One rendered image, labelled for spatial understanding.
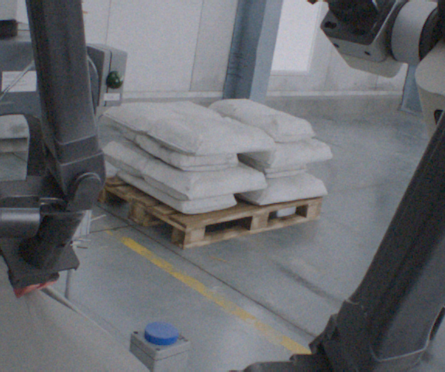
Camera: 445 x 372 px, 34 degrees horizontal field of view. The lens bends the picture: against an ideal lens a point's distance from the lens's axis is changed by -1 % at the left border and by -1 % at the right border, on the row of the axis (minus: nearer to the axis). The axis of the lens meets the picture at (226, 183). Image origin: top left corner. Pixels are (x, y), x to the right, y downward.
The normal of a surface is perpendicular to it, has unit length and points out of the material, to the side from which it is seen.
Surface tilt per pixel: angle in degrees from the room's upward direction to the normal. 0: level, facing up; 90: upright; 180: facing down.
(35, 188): 15
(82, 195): 104
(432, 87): 40
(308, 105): 90
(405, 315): 118
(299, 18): 90
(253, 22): 90
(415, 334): 108
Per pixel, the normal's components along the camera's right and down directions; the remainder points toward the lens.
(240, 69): -0.72, 0.09
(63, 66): 0.46, 0.57
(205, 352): 0.16, -0.94
